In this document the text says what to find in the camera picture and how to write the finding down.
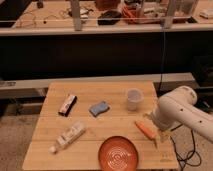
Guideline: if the orange chili pepper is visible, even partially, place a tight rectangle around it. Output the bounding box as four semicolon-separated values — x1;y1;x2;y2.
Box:
135;121;157;145

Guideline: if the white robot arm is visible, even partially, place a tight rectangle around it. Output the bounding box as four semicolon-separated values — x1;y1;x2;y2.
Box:
151;86;213;143

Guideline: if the blue sponge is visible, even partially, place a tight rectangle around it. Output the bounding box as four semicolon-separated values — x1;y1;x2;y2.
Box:
89;101;110;117

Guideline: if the orange ridged plate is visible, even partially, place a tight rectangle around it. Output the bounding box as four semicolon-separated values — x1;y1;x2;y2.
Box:
98;136;138;171

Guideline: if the black pouch on bench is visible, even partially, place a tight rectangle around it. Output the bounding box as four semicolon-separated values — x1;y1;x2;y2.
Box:
97;10;121;25

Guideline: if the orange tool on bench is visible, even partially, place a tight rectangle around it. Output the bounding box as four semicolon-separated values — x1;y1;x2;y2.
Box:
122;6;137;24

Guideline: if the black hanging cable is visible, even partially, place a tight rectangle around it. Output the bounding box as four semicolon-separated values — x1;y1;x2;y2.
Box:
157;26;167;93

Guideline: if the grey metal post left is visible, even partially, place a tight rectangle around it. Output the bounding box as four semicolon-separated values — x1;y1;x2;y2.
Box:
70;0;82;31

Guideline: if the grey metal post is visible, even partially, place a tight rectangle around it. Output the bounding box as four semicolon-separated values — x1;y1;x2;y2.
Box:
163;0;176;29
70;0;82;31

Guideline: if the grey metal post right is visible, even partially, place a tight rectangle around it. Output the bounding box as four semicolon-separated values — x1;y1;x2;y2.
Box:
163;0;176;29

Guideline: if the black floor cable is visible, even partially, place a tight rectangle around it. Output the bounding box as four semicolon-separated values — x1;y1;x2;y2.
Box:
169;124;203;171

